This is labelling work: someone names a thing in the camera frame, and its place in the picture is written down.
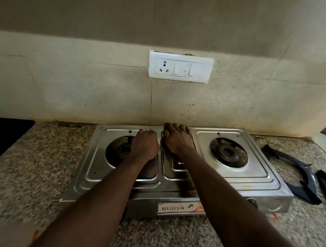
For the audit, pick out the white wall socket switch plate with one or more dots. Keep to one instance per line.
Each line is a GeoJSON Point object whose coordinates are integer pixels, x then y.
{"type": "Point", "coordinates": [181, 66]}

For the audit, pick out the person's right hand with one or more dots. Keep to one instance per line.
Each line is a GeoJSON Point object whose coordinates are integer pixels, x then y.
{"type": "Point", "coordinates": [178, 140]}

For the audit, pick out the person's right thumb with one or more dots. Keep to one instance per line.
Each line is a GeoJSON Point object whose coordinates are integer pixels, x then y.
{"type": "Point", "coordinates": [165, 136]}

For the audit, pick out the person's left hand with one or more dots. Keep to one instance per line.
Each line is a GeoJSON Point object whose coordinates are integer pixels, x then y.
{"type": "Point", "coordinates": [145, 147]}

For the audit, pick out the white object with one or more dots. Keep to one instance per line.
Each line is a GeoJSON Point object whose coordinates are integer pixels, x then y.
{"type": "Point", "coordinates": [320, 140]}

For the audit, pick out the stainless steel two-burner gas stove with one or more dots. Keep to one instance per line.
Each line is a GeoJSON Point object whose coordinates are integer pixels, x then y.
{"type": "Point", "coordinates": [229, 178]}

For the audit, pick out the black stove knob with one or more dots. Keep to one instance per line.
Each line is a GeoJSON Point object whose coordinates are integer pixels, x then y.
{"type": "Point", "coordinates": [252, 201]}

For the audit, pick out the dark blue pan support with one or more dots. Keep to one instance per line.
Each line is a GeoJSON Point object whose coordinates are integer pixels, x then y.
{"type": "Point", "coordinates": [322, 182]}
{"type": "Point", "coordinates": [305, 187]}

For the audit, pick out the black panel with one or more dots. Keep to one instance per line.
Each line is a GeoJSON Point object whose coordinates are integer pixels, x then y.
{"type": "Point", "coordinates": [12, 134]}

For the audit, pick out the person's left forearm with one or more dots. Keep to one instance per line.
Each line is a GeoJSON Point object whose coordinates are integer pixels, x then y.
{"type": "Point", "coordinates": [101, 203]}

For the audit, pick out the black gas burner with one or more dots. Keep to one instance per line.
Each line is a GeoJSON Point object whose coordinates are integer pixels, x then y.
{"type": "Point", "coordinates": [122, 150]}
{"type": "Point", "coordinates": [228, 153]}

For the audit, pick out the person's right forearm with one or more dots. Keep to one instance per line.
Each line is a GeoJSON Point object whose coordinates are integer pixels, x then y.
{"type": "Point", "coordinates": [229, 203]}

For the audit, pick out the person's left fingers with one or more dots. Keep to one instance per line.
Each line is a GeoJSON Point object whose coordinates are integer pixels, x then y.
{"type": "Point", "coordinates": [147, 132]}

